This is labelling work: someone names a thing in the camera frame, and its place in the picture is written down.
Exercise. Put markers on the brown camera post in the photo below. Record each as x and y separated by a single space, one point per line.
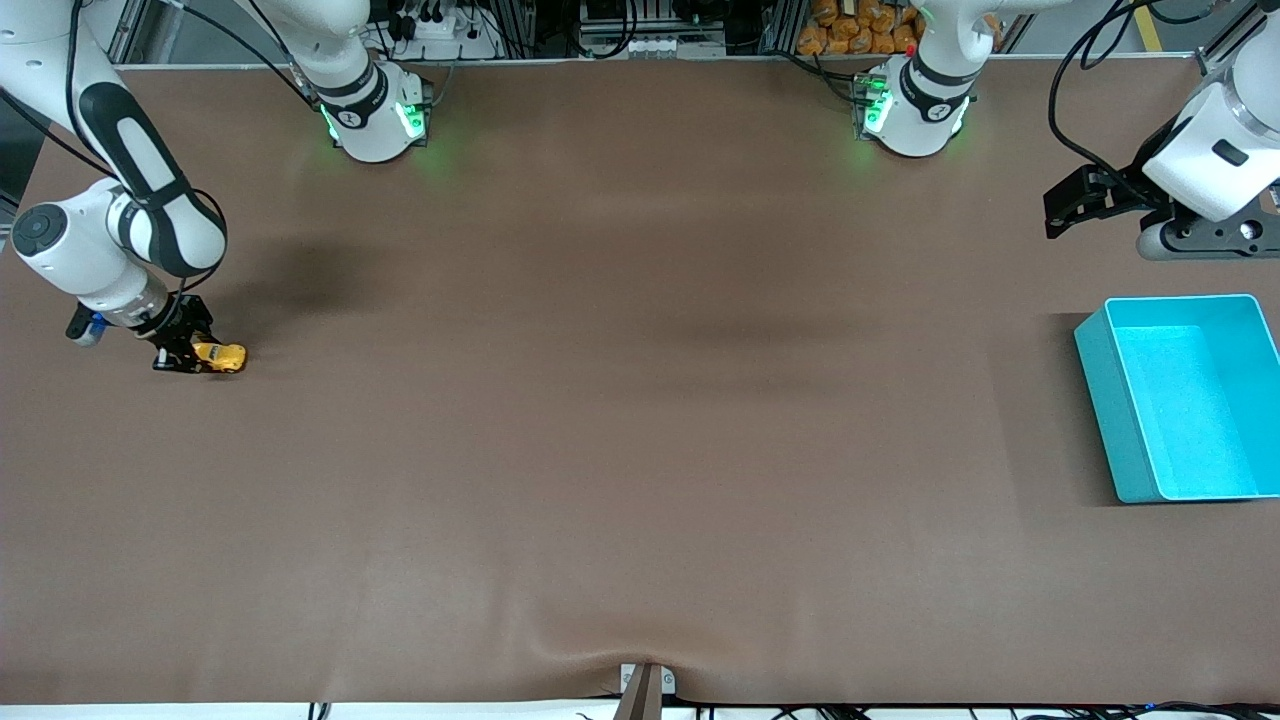
640 700

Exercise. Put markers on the aluminium profile frame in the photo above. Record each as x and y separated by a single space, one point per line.
130 30

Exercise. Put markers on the white terminal block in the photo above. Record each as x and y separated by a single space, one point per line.
650 46

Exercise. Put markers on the white power strip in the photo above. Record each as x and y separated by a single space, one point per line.
450 30

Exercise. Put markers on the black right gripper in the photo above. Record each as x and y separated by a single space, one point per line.
177 328

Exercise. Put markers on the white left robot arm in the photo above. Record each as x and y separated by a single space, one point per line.
912 125

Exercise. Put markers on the heap of orange items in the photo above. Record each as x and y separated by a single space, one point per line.
850 35

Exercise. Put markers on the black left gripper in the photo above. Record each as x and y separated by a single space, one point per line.
1126 192

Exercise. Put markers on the yellow beetle toy car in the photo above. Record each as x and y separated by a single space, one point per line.
228 357

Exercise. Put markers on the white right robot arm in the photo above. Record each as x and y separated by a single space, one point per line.
80 250

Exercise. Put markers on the brown table mat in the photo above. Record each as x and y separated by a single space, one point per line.
640 450

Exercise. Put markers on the teal plastic bin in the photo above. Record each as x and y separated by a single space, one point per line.
1190 420

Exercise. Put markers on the silver post bracket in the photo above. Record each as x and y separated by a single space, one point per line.
668 682

